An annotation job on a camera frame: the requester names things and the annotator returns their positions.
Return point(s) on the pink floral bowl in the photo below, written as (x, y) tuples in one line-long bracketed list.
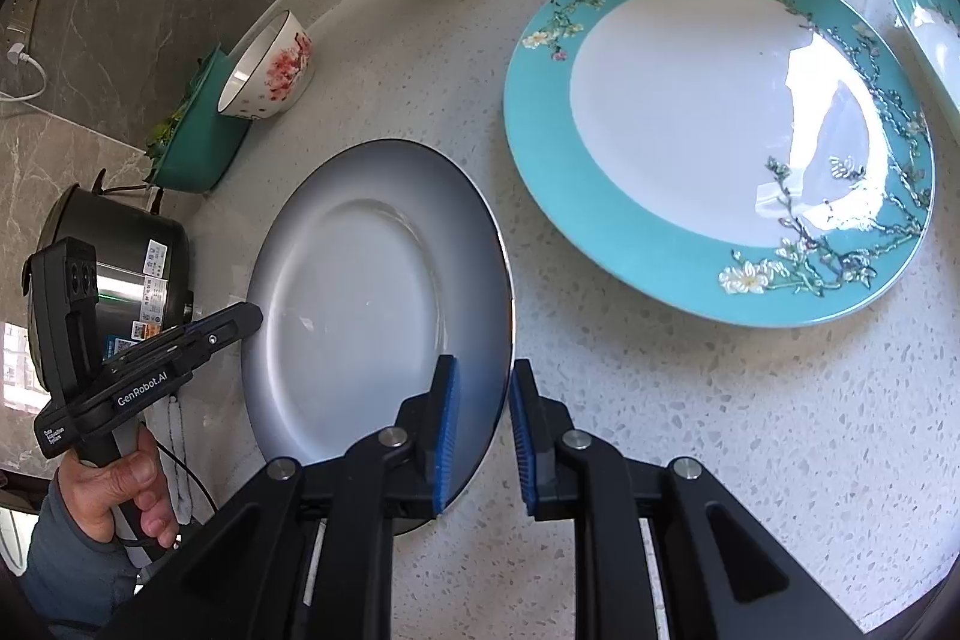
[(277, 70)]

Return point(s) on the large teal floral plate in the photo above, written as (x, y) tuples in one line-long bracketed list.
[(712, 108)]

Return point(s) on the person's left hand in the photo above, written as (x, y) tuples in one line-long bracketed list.
[(150, 482)]

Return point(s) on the white cloth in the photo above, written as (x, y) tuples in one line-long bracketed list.
[(176, 437)]

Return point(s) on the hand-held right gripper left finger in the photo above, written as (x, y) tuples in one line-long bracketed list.
[(448, 430)]

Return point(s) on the wall socket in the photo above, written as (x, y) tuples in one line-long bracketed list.
[(22, 10)]

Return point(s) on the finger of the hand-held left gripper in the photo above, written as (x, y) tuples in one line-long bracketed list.
[(187, 349), (229, 316)]

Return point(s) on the person's left forearm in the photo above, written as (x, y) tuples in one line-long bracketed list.
[(67, 572)]

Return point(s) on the small teal plate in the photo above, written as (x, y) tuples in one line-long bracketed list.
[(930, 25)]

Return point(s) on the steel rice cooker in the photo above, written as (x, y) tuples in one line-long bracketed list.
[(135, 242)]

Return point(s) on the grey gradient plate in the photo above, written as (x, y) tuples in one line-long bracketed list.
[(360, 280)]

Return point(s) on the leafy greens in basin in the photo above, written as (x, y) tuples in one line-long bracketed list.
[(169, 126)]

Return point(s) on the teal basin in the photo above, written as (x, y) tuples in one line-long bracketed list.
[(199, 153)]

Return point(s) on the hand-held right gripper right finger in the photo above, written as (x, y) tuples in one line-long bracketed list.
[(523, 437)]

